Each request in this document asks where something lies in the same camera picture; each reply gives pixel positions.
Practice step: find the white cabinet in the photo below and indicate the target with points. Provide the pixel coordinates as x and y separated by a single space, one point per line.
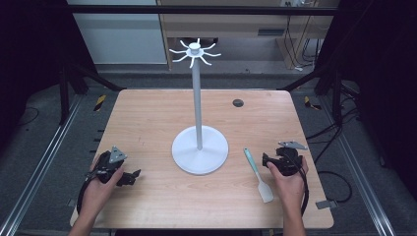
121 36

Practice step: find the black curtain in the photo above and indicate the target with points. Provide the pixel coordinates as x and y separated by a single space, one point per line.
29 49
387 65

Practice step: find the white hook rack stand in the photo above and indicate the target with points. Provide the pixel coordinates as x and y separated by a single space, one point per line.
196 98

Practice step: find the wooden background desk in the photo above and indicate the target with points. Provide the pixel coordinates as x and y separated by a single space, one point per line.
229 23

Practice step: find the person's left hand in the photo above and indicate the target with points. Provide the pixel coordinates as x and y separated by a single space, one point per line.
96 196

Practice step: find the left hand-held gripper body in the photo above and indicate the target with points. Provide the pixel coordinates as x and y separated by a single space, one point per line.
106 164

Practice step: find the dark round table grommet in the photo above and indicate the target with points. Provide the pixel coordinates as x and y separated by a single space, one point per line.
238 103

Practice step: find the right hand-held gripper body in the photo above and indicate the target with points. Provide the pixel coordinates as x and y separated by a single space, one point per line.
288 162

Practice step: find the grey metal table bracket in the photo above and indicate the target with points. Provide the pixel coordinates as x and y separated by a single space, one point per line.
326 204

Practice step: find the black horizontal frame bar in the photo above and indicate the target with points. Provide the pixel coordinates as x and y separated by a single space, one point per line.
196 10

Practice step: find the black yellow hazard tape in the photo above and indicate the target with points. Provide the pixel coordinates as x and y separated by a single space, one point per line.
100 102
309 103

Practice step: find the black frame strut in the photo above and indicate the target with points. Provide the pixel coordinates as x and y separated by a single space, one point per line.
64 95
337 98

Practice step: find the person's right hand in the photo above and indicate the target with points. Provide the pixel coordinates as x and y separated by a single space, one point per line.
290 190

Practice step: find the aluminium floor rail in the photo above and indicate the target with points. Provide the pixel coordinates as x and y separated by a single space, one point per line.
42 157
356 170

